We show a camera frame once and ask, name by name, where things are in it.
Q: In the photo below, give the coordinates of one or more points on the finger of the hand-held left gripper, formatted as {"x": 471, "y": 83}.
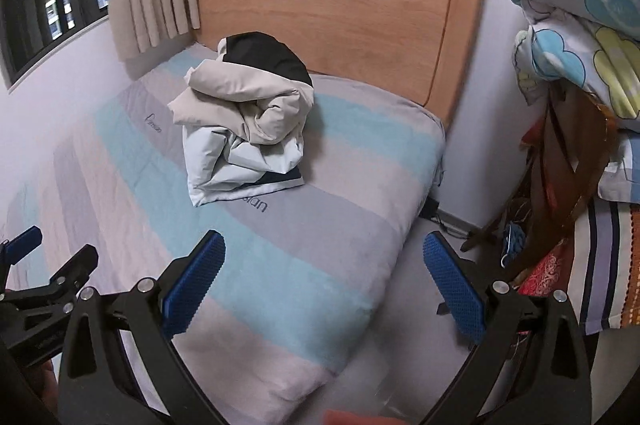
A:
{"x": 75, "y": 267}
{"x": 22, "y": 242}

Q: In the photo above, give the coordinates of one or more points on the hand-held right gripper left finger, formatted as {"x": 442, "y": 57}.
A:
{"x": 195, "y": 285}

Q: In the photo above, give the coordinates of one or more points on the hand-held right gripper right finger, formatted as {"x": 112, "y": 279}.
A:
{"x": 455, "y": 290}

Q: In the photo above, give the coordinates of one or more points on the cream and black hooded jacket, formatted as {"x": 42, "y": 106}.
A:
{"x": 235, "y": 80}

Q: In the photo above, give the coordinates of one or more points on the person's left hand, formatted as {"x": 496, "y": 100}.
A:
{"x": 49, "y": 385}

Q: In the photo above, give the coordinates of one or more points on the person's right hand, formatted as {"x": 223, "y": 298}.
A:
{"x": 360, "y": 419}

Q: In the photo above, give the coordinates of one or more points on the black power adapter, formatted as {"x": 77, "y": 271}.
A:
{"x": 430, "y": 207}

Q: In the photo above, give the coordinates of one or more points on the red patterned cloth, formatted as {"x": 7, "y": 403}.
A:
{"x": 547, "y": 275}

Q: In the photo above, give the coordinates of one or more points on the striped bed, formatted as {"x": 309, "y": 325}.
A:
{"x": 325, "y": 205}

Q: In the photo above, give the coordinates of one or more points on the striped blanket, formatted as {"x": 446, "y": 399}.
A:
{"x": 610, "y": 265}

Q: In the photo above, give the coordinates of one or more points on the pale folded bedding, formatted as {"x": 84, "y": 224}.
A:
{"x": 622, "y": 170}

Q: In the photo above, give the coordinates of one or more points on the wooden headboard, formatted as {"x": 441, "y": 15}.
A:
{"x": 350, "y": 5}

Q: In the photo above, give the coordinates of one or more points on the floral quilt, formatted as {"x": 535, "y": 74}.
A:
{"x": 575, "y": 5}

